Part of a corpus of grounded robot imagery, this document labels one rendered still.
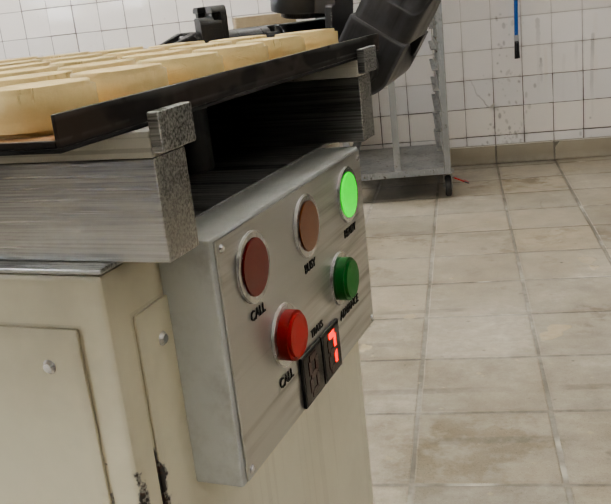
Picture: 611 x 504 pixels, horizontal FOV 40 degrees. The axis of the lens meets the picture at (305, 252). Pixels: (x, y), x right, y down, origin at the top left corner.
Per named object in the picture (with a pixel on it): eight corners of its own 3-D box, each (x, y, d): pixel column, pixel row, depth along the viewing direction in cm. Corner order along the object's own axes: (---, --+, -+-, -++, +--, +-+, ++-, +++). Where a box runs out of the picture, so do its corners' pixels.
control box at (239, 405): (190, 482, 47) (151, 240, 43) (334, 319, 68) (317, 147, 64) (250, 489, 45) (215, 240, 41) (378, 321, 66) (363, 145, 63)
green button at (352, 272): (326, 306, 58) (321, 264, 57) (340, 291, 61) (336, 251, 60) (348, 306, 57) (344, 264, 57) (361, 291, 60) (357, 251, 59)
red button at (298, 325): (267, 368, 49) (261, 319, 48) (287, 347, 52) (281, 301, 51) (293, 369, 49) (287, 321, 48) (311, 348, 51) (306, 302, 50)
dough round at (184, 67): (121, 99, 49) (115, 63, 48) (186, 86, 52) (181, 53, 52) (179, 98, 45) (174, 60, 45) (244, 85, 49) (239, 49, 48)
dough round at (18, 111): (93, 116, 41) (86, 74, 40) (111, 126, 37) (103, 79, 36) (-15, 132, 39) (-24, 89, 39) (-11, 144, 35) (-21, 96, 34)
